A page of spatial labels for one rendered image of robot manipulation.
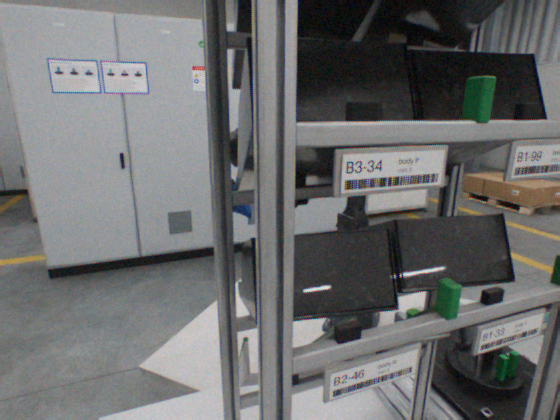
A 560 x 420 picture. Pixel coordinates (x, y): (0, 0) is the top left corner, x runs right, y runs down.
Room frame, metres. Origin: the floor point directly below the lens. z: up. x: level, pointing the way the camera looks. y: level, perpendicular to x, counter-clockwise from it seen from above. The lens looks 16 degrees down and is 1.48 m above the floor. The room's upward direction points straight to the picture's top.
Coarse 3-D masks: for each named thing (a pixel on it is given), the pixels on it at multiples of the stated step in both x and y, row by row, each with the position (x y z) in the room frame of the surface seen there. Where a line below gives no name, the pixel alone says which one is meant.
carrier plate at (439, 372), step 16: (528, 368) 0.59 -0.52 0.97; (432, 384) 0.55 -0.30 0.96; (448, 384) 0.54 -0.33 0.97; (464, 384) 0.54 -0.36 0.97; (528, 384) 0.54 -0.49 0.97; (448, 400) 0.51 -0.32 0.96; (464, 400) 0.50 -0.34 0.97; (480, 400) 0.50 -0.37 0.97; (496, 400) 0.50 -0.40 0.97; (512, 400) 0.50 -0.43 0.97; (464, 416) 0.48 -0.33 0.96; (480, 416) 0.47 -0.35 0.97; (496, 416) 0.47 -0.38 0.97; (512, 416) 0.47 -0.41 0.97
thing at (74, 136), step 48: (48, 48) 2.91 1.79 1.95; (96, 48) 3.03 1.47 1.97; (48, 96) 2.89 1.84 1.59; (96, 96) 3.01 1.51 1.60; (48, 144) 2.87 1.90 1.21; (96, 144) 3.00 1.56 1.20; (48, 192) 2.85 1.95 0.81; (96, 192) 2.98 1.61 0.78; (48, 240) 2.82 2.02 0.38; (96, 240) 2.96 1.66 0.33
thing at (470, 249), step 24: (456, 216) 0.35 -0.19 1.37; (480, 216) 0.35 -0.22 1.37; (504, 216) 0.35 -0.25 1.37; (408, 240) 0.33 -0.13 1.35; (432, 240) 0.33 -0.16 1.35; (456, 240) 0.33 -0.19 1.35; (480, 240) 0.34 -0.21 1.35; (504, 240) 0.34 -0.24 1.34; (408, 264) 0.32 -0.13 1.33; (432, 264) 0.32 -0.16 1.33; (456, 264) 0.32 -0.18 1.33; (480, 264) 0.33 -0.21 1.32; (504, 264) 0.33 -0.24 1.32; (408, 288) 0.31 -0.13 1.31; (432, 288) 0.31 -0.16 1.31
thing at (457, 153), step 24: (432, 72) 0.33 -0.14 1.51; (456, 72) 0.33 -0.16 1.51; (480, 72) 0.34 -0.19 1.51; (504, 72) 0.34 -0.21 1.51; (528, 72) 0.35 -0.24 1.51; (432, 96) 0.32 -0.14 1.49; (456, 96) 0.32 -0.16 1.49; (504, 96) 0.33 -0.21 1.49; (528, 96) 0.34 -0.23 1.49; (432, 120) 0.31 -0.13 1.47; (408, 144) 0.34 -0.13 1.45; (432, 144) 0.35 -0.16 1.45; (456, 144) 0.36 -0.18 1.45; (480, 144) 0.36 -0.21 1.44; (504, 144) 0.37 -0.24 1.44
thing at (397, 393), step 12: (396, 384) 0.58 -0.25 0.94; (408, 384) 0.55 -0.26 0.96; (384, 396) 0.60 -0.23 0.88; (396, 396) 0.57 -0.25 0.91; (408, 396) 0.54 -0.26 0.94; (432, 396) 0.52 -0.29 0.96; (396, 408) 0.57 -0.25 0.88; (408, 408) 0.54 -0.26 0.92; (432, 408) 0.50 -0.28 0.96; (444, 408) 0.50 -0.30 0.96
